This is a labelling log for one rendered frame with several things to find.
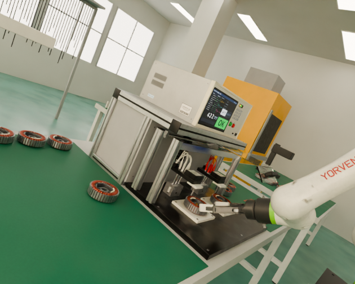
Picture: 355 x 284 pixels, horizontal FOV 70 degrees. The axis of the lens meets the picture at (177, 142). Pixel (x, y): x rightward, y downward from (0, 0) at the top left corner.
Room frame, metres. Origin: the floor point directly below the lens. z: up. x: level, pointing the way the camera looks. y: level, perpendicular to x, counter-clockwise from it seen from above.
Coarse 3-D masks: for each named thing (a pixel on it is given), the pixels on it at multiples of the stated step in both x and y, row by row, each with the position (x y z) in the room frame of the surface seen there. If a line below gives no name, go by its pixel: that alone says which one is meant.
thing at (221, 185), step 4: (200, 168) 1.35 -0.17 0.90; (204, 172) 1.33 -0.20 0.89; (212, 172) 1.31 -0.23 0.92; (216, 172) 1.32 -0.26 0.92; (204, 176) 1.36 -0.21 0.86; (208, 176) 1.31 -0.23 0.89; (212, 176) 1.30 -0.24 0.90; (216, 176) 1.29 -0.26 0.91; (220, 176) 1.28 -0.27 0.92; (224, 176) 1.32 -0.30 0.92; (204, 180) 1.38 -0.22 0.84; (216, 180) 1.28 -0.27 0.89; (220, 180) 1.29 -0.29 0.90; (224, 180) 1.32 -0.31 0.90; (216, 184) 1.28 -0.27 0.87; (220, 184) 1.29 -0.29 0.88
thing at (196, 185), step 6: (174, 168) 1.15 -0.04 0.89; (180, 174) 1.12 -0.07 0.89; (186, 174) 1.11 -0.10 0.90; (192, 174) 1.09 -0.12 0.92; (198, 174) 1.13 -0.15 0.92; (174, 180) 1.14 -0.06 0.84; (180, 180) 1.18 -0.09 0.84; (192, 180) 1.08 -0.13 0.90; (198, 180) 1.11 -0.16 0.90; (192, 186) 1.08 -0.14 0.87; (198, 186) 1.09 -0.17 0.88
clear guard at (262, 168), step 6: (240, 150) 1.47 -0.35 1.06; (240, 156) 1.22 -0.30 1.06; (246, 156) 1.33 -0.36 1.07; (252, 162) 1.19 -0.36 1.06; (258, 162) 1.30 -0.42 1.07; (258, 168) 1.16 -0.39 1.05; (264, 168) 1.24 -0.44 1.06; (270, 168) 1.33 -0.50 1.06; (264, 174) 1.21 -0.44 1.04; (264, 180) 1.17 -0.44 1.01; (270, 180) 1.25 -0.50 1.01; (276, 180) 1.33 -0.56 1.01
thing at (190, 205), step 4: (188, 196) 1.09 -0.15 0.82; (192, 196) 1.11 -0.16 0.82; (184, 200) 1.08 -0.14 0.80; (188, 200) 1.06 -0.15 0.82; (192, 200) 1.10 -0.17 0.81; (196, 200) 1.11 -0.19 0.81; (200, 200) 1.12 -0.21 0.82; (184, 204) 1.06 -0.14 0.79; (188, 204) 1.04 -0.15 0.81; (192, 204) 1.03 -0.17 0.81; (188, 208) 1.03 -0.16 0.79; (192, 208) 1.03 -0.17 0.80; (196, 208) 1.02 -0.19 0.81; (196, 212) 1.02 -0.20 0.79; (200, 212) 1.03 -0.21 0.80; (204, 212) 1.04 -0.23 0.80
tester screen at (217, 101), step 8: (216, 96) 1.13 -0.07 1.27; (224, 96) 1.18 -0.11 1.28; (208, 104) 1.11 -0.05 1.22; (216, 104) 1.16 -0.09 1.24; (224, 104) 1.21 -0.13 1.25; (232, 104) 1.26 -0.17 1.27; (216, 112) 1.18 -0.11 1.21; (232, 112) 1.29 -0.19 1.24; (200, 120) 1.10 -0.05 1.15; (216, 120) 1.21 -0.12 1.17
